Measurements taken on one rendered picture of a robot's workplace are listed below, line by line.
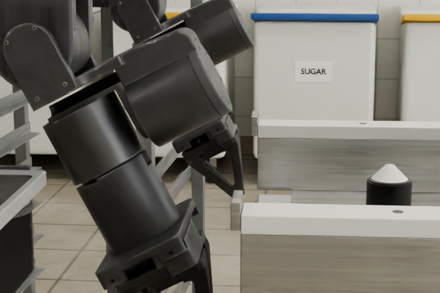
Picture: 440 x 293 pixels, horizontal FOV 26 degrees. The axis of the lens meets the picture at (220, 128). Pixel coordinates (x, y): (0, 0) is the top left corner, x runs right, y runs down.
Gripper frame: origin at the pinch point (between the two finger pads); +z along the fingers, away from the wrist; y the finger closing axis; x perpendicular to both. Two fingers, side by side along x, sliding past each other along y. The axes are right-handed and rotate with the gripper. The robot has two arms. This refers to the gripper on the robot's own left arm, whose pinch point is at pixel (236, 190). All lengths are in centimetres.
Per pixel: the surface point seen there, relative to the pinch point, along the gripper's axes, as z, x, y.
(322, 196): -2.0, -11.4, -27.2
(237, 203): -11, -9, -54
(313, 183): -2.9, -11.0, -25.2
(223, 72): 15, 34, 301
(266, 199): -4.1, -7.0, -28.3
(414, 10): 31, -52, 325
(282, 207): -9, -11, -52
